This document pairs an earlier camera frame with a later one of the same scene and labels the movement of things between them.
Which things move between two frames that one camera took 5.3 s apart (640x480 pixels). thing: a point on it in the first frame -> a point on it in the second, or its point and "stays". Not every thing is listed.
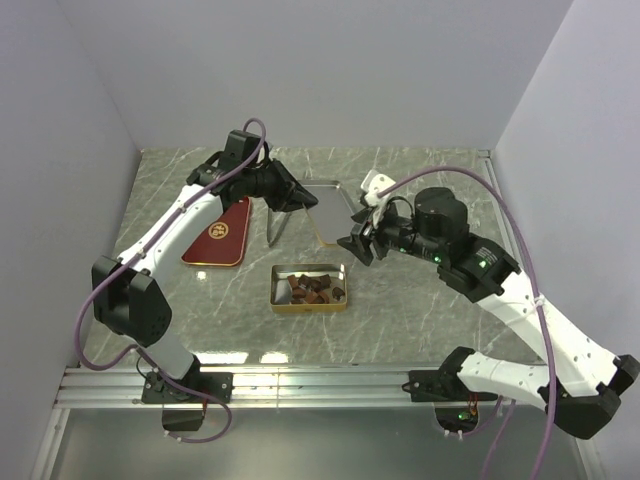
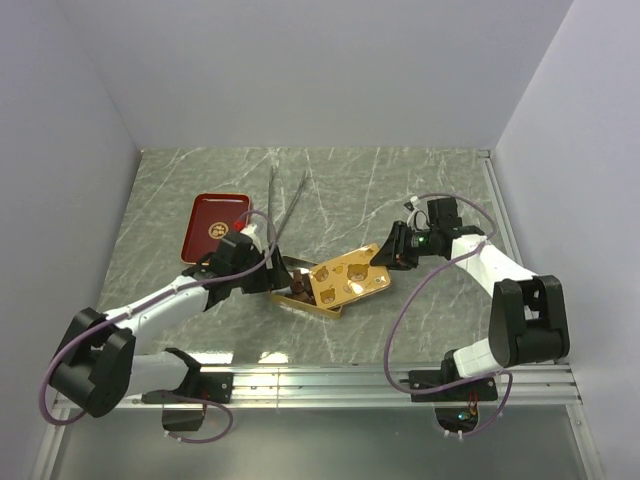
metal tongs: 271,242 stays
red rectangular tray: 223,242 stays
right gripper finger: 359,247 -> 389,255
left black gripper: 291,194 -> 271,278
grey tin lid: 332,215 -> 348,276
